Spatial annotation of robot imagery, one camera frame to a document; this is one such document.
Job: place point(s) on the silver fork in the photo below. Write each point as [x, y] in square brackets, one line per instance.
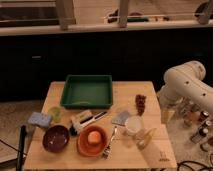
[106, 151]

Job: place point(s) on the white plastic cup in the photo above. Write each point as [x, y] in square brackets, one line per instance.
[133, 125]

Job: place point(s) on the grey folded cloth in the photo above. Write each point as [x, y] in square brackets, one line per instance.
[120, 118]

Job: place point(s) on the black stand pole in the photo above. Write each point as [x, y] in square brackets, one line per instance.
[20, 153]

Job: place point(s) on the green small cup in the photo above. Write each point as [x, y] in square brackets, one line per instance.
[55, 112]

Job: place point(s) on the yellow banana toy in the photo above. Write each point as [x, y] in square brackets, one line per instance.
[146, 139]

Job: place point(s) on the wooden rail post left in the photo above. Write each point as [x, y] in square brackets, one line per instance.
[65, 12]

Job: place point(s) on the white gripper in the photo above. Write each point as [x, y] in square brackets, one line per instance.
[167, 111]

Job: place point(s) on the orange round fruit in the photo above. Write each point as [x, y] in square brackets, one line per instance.
[94, 137]

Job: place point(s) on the wooden rail post middle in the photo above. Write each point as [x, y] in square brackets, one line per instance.
[123, 13]

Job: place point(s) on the white brush with black handle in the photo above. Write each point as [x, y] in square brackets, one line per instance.
[79, 124]

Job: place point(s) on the dark red grape bunch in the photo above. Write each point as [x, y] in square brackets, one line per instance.
[140, 104]

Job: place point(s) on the orange plate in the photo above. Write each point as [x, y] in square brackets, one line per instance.
[91, 150]

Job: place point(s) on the green plastic tray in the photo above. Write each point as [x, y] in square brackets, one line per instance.
[87, 91]

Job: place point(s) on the blue sponge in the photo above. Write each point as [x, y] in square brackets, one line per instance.
[40, 119]

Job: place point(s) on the wooden rail post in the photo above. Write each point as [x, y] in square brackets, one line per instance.
[123, 13]
[65, 12]

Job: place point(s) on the dark purple bowl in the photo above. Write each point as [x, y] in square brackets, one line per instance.
[56, 138]

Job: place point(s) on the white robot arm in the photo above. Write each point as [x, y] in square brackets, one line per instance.
[185, 81]

